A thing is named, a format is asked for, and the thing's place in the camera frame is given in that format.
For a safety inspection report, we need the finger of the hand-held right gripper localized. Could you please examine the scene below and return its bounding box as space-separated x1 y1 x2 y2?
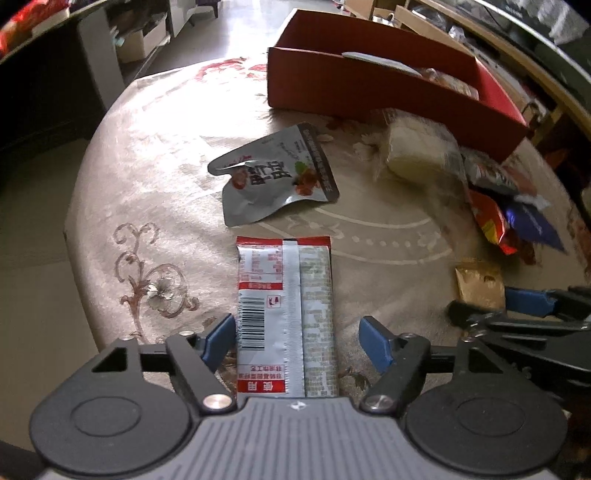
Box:
505 285 591 320
449 299 591 352

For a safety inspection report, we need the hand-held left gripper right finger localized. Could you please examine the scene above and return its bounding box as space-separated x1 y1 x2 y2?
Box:
359 316 509 414

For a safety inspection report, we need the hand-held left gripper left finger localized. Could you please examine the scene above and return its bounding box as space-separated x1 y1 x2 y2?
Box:
90 313 238 414

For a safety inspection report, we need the gold snack packet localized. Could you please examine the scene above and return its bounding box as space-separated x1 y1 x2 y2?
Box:
454 260 507 311

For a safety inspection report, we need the red white striped snack packet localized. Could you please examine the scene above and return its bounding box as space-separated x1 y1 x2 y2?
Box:
235 235 341 398

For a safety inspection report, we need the blue wafer biscuit packet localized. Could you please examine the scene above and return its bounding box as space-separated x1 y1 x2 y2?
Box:
503 198 567 253

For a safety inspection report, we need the orange red snack packet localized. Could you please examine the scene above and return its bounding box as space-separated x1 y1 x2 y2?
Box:
468 188 520 257

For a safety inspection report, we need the silver snack pouch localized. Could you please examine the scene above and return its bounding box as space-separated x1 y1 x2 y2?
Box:
207 122 341 227

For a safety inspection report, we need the cream bread packet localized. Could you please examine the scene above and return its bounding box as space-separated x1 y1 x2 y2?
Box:
376 108 470 186

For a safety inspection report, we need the red cardboard box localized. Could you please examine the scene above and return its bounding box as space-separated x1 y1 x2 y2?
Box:
266 8 530 163

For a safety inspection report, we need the clear bread packet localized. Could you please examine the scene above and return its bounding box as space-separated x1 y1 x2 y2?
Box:
417 67 481 101

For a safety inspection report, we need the wooden media stand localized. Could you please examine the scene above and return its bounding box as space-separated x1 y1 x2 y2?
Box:
416 0 591 153

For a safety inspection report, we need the flat grey packet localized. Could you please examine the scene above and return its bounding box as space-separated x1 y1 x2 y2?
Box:
341 51 419 78

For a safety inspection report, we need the dark side table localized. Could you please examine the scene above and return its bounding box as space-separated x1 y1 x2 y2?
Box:
0 21 108 155

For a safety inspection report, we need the grey cabinet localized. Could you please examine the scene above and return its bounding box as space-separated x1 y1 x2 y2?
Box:
75 8 126 112

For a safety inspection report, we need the white low shelf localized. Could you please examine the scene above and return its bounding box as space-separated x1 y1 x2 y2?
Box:
106 0 186 65

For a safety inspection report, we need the red printed bag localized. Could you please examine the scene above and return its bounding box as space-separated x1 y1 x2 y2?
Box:
0 0 71 52

